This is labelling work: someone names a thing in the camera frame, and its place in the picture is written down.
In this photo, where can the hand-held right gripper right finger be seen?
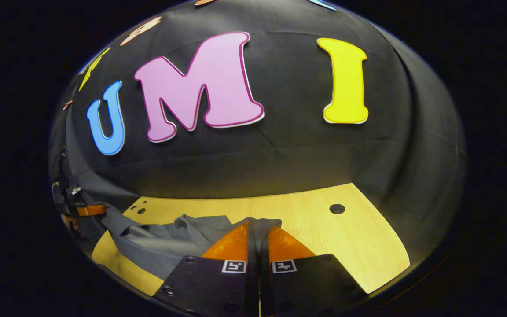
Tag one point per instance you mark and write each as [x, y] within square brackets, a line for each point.
[266, 286]

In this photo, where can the copper spring clip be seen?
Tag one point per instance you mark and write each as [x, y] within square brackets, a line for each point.
[67, 105]

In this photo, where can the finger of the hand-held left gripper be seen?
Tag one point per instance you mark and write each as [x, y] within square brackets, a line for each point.
[91, 210]

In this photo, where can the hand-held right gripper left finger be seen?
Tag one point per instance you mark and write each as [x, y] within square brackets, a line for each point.
[253, 286]

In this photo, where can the grey button-up shirt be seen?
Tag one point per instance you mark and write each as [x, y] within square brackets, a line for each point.
[161, 246]

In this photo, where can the black backdrop cloth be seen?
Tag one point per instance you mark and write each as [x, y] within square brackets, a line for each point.
[302, 154]

